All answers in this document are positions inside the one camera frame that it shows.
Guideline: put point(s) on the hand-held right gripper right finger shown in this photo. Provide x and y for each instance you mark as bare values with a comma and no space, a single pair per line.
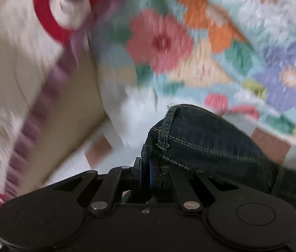
154,173

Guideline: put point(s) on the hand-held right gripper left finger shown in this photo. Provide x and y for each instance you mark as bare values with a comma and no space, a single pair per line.
137,173

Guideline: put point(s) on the dark blue denim jeans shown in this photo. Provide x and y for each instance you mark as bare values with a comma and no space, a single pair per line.
211,141

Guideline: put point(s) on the brown and grey checkered sheet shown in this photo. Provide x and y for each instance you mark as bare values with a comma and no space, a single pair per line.
132,120

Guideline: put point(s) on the floral patchwork quilt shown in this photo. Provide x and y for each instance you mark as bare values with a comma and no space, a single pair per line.
216,44

